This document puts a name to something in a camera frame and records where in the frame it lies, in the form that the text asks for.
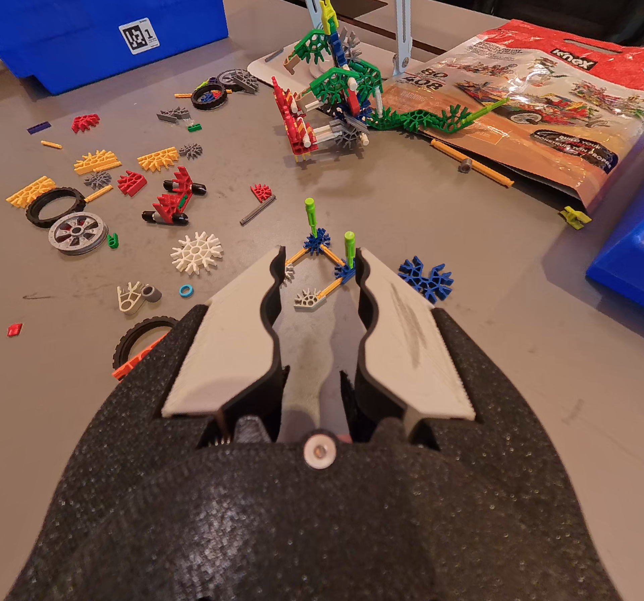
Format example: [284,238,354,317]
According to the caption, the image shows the multicoloured toy construction model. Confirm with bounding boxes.
[272,0,510,164]

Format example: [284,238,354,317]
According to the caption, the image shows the blue and yellow rod frame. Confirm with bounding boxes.
[283,198,359,310]

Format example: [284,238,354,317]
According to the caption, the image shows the orange rod with grey clip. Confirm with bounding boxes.
[430,138,515,188]

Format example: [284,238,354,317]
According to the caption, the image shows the white adjustable book stand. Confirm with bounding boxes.
[247,0,414,90]

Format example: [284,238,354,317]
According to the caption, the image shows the blue plastic bin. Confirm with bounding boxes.
[585,131,644,308]

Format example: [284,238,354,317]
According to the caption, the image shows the white snowflake connector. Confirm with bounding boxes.
[170,231,223,276]

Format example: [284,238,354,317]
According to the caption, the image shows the orange ladder connector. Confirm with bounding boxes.
[112,332,169,380]

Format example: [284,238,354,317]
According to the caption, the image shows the blue bin with square tag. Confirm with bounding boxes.
[0,0,229,95]

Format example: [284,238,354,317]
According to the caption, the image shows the lime clip connector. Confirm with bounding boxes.
[558,205,592,231]

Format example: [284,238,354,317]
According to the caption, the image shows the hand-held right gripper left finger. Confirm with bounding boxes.
[161,245,291,443]

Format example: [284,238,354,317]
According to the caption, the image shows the red toy set bag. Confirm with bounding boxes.
[380,19,644,215]

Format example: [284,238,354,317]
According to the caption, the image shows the silver spoked wheel hub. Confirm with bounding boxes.
[48,211,110,256]

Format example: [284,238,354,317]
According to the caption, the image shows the yellow fan connector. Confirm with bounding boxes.
[73,148,123,175]
[6,175,57,208]
[137,146,180,173]

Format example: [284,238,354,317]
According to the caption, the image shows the small black rubber tyre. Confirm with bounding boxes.
[190,82,228,110]

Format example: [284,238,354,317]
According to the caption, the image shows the red connector assembly black caps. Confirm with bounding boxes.
[141,166,207,227]

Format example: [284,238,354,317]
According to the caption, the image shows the red connector with grey rod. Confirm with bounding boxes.
[239,183,277,226]

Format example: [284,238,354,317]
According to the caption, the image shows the blue snowflake connector pair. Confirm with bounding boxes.
[397,255,454,304]

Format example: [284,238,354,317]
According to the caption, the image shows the cream fan connector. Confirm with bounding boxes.
[117,281,148,316]

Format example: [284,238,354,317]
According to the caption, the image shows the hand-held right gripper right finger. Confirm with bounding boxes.
[339,247,477,445]

